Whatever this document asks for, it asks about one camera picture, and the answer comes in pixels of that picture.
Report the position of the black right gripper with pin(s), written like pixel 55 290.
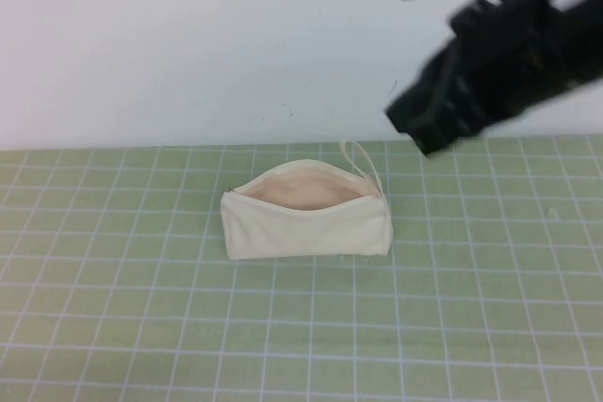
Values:
pixel 532 49

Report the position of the cream fabric pencil case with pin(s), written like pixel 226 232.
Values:
pixel 301 235

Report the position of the green grid cutting mat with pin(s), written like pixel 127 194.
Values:
pixel 141 326

